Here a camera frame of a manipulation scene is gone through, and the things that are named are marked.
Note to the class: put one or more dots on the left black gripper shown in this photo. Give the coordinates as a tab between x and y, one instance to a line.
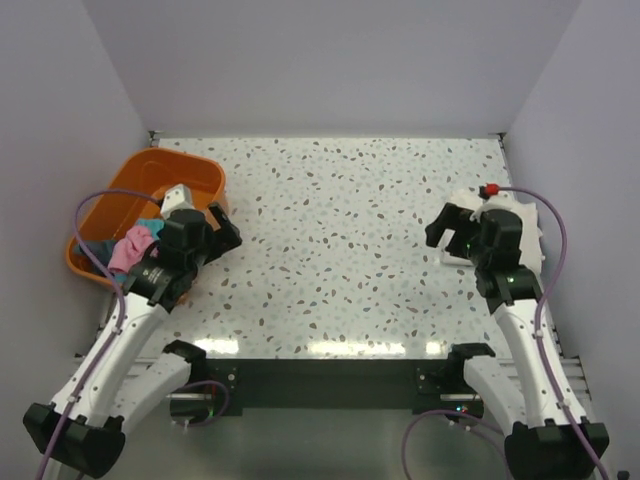
225	239

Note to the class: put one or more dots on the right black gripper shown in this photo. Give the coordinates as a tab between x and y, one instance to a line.
447	219

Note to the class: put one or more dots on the white t shirt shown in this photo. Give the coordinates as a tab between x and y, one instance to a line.
531	253

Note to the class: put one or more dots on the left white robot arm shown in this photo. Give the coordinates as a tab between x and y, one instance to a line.
85	425

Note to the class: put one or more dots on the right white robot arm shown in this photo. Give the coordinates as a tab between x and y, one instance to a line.
547	432

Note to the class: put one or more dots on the teal t shirt in basket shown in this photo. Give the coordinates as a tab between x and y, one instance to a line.
154	226

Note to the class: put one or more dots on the orange plastic basket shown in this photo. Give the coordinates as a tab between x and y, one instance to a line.
136	192

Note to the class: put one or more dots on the pink t shirt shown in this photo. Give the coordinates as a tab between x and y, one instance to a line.
129	250

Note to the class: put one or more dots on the dark grey t shirt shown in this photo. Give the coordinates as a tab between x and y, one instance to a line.
102	250

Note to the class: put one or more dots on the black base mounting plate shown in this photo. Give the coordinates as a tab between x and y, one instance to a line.
416	386

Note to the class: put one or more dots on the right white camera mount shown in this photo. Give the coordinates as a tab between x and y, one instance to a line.
491	197

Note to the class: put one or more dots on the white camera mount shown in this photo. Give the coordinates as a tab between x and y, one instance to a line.
178	197
491	197

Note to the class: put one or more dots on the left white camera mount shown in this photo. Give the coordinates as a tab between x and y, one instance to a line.
178	197

